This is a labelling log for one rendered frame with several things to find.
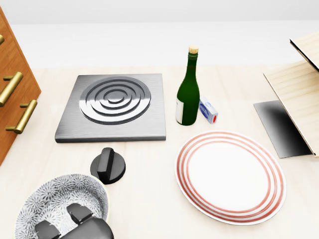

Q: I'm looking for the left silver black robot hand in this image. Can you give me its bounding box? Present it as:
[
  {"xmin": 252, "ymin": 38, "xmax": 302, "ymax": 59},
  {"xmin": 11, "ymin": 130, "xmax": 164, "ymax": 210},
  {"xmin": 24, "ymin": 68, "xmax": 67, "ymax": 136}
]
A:
[{"xmin": 34, "ymin": 203, "xmax": 115, "ymax": 239}]

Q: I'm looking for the patterned black white bowl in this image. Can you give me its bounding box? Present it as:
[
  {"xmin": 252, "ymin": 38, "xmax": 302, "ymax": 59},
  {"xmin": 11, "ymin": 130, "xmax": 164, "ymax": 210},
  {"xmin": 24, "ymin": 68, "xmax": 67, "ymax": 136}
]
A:
[{"xmin": 14, "ymin": 173, "xmax": 111, "ymax": 239}]

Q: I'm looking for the flat grey stove plate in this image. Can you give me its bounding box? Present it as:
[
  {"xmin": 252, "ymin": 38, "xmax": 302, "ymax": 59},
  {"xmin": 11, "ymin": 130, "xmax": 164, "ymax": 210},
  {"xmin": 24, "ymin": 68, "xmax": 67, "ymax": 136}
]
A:
[{"xmin": 54, "ymin": 73, "xmax": 167, "ymax": 144}]

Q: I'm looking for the white plate with red rings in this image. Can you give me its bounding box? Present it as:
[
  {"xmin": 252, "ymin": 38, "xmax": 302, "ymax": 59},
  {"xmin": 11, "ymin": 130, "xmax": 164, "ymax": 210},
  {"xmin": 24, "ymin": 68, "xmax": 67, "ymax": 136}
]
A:
[{"xmin": 174, "ymin": 131, "xmax": 288, "ymax": 226}]

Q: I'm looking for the round black knob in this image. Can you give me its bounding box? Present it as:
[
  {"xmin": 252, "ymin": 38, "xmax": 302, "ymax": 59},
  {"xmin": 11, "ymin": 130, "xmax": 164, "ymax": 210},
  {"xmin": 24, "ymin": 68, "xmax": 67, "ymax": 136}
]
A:
[{"xmin": 90, "ymin": 147, "xmax": 127, "ymax": 185}]

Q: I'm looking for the green wine bottle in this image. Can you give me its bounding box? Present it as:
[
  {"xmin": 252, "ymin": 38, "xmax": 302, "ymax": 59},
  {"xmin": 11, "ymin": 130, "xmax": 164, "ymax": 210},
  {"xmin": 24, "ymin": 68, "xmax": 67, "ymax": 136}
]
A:
[{"xmin": 175, "ymin": 44, "xmax": 201, "ymax": 126}]

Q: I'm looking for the small white blue box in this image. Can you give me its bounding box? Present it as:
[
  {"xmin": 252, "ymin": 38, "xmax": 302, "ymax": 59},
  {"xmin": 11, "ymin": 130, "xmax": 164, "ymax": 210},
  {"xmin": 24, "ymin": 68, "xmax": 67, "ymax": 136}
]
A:
[{"xmin": 198, "ymin": 96, "xmax": 219, "ymax": 125}]

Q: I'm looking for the wooden cabinet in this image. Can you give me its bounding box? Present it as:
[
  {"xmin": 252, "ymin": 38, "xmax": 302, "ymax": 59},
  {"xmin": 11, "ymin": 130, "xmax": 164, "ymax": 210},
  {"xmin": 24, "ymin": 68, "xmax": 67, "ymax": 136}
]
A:
[{"xmin": 0, "ymin": 6, "xmax": 42, "ymax": 166}]

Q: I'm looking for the pale wooden rack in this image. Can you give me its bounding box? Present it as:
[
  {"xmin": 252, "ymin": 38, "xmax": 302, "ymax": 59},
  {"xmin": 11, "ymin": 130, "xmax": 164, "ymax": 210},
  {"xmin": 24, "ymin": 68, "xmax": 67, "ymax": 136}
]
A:
[{"xmin": 253, "ymin": 31, "xmax": 319, "ymax": 159}]

